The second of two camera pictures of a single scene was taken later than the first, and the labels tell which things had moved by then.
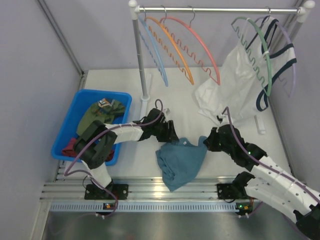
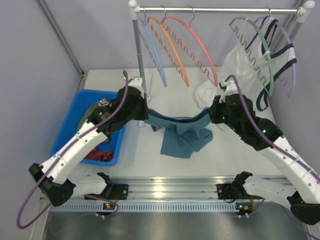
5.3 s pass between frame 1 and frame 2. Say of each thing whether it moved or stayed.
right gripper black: moved
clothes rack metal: stayed
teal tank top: moved
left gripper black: moved
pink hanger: moved
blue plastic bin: stayed
